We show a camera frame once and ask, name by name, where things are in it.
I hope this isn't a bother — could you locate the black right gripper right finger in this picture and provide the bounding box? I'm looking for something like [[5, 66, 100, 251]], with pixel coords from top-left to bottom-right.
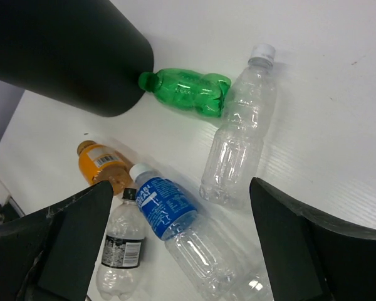
[[249, 177, 376, 300]]

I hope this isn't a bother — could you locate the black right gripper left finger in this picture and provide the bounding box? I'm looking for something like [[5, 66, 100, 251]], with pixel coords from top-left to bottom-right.
[[0, 181, 113, 300]]

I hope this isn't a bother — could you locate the blue label Pocari Sweat bottle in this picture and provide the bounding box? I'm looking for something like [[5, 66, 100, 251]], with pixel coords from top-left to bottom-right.
[[129, 163, 273, 300]]

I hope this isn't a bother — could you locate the orange juice bottle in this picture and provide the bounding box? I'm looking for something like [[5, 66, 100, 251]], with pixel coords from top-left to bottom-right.
[[76, 140, 133, 196]]

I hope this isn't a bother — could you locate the clear bottle white green label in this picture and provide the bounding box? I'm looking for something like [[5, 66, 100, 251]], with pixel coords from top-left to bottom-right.
[[199, 43, 277, 209]]

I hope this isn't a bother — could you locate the green crushed plastic bottle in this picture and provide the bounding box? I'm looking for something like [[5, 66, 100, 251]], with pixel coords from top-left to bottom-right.
[[138, 68, 231, 118]]

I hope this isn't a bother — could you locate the black round plastic bin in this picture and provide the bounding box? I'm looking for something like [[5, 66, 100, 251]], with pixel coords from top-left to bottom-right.
[[0, 1, 154, 117]]

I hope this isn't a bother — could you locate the small clear bottle black cap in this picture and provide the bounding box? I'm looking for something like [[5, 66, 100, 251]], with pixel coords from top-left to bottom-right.
[[96, 188, 146, 300]]

